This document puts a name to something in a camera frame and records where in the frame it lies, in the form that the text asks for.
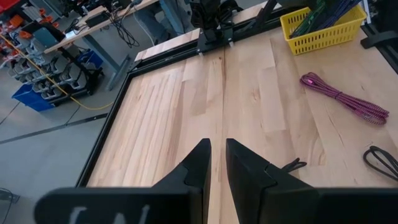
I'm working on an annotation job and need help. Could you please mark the purple braided cable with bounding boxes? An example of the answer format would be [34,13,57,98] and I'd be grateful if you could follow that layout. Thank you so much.
[313,0,352,32]
[329,0,364,22]

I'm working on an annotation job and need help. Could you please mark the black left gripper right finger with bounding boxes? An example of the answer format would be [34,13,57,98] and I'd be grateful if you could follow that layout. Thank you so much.
[226,138,320,224]

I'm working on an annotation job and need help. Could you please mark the black hanging desk cables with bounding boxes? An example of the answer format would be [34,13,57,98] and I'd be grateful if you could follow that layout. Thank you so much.
[108,6,141,49]

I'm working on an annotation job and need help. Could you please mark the green black braided cable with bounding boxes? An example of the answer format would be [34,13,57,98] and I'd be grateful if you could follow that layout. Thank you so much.
[289,0,330,40]

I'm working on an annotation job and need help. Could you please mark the blue storage bin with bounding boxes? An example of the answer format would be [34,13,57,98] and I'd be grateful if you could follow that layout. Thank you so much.
[11,83,55,112]
[76,49,103,70]

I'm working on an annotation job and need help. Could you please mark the black power brick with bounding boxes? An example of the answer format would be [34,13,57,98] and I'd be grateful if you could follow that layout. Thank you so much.
[84,11,110,28]

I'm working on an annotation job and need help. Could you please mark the black cable with velcro strap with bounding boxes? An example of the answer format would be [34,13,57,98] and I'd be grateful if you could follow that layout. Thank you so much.
[363,145,398,182]

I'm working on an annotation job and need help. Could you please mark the yellow extension cord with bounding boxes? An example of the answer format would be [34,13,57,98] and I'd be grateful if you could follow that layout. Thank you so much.
[0,33,114,111]

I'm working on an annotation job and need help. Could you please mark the storage shelf rack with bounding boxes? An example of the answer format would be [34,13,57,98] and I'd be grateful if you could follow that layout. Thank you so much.
[0,18,105,103]

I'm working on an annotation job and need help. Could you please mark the red storage bin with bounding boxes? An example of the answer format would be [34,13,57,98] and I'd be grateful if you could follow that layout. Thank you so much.
[0,0,21,13]

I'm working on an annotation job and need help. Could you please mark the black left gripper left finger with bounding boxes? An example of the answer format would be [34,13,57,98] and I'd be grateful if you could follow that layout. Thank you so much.
[152,139,212,224]

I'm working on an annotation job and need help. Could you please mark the yellow plastic basket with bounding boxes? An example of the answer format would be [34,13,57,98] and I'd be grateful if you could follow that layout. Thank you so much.
[279,4,368,56]

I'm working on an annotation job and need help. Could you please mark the black metal table frame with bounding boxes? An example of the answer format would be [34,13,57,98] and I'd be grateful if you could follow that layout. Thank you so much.
[76,0,398,187]

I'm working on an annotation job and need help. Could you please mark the pink black braided cable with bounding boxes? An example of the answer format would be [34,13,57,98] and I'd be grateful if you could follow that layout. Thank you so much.
[300,72,390,126]

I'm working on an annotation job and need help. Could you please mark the wooden workbench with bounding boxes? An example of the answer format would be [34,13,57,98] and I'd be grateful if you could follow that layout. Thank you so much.
[43,0,159,91]

